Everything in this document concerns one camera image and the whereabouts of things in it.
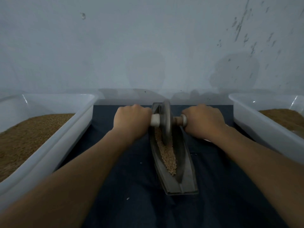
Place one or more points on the person's right hand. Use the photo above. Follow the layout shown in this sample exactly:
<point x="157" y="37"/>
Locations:
<point x="205" y="122"/>

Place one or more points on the person's left hand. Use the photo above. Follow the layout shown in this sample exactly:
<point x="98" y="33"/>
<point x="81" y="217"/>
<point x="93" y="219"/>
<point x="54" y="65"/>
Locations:
<point x="130" y="122"/>

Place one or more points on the small ground grain portion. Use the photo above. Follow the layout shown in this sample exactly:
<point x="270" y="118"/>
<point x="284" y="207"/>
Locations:
<point x="167" y="154"/>

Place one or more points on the white plastic tray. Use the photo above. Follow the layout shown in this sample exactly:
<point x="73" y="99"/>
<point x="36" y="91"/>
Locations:
<point x="262" y="129"/>
<point x="54" y="137"/>

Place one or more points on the boat-shaped metal grinding trough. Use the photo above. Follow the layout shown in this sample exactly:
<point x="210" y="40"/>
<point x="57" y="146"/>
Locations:
<point x="187" y="180"/>

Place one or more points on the person's right forearm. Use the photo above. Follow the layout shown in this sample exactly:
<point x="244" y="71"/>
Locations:
<point x="266" y="178"/>

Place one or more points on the person's left forearm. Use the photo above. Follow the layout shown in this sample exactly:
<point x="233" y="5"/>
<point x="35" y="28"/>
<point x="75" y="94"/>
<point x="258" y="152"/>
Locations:
<point x="57" y="185"/>

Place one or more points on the dark blue tablecloth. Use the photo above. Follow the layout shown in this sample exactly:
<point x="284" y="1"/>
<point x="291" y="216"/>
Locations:
<point x="128" y="199"/>

